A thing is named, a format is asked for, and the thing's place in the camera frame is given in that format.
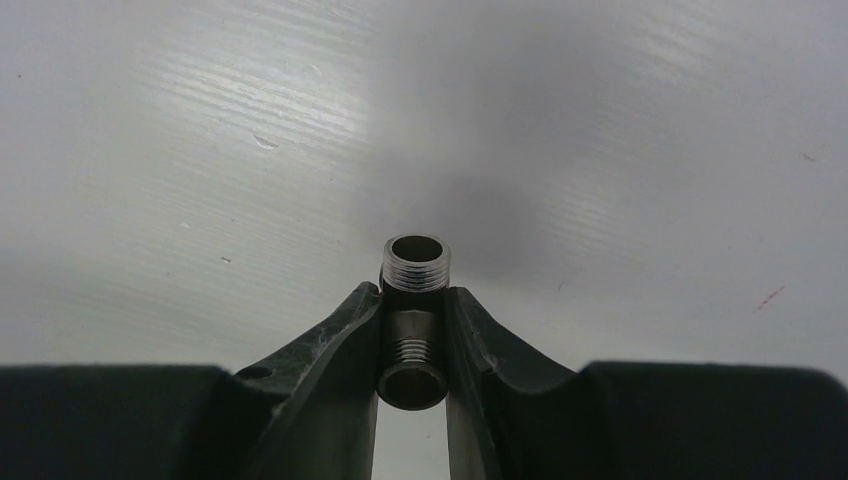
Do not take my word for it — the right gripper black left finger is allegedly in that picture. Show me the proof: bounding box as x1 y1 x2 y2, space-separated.
1 282 380 479

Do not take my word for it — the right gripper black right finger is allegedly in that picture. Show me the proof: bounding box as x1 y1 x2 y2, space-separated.
445 287 847 479

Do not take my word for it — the metal tee pipe fitting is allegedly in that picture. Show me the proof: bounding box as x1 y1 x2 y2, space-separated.
377 234 451 411

